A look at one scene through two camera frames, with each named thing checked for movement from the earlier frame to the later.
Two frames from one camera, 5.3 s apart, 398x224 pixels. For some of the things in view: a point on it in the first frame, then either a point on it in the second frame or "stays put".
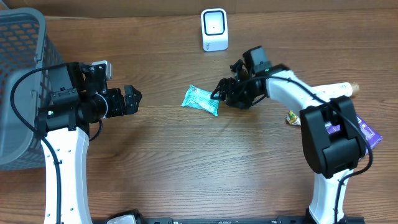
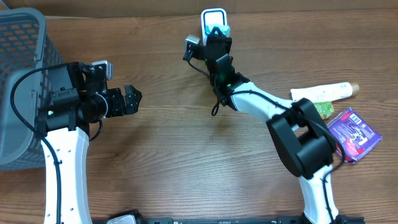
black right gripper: x=230 y=92 → x=218 y=41
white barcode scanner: x=214 y=29 stays put
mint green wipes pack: x=200 y=99 → x=225 y=29
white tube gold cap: x=331 y=91 stays put
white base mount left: x=130 y=216 stays put
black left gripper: x=121 y=101 stays put
